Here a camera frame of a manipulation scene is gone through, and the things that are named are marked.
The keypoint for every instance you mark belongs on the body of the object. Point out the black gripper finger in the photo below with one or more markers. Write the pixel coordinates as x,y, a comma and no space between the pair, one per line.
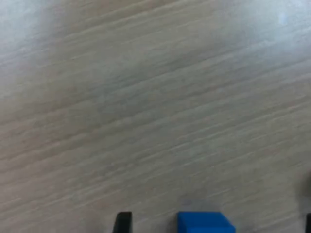
308,224
123,223

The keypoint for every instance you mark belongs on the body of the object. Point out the blue cube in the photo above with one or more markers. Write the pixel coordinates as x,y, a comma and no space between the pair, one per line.
201,223

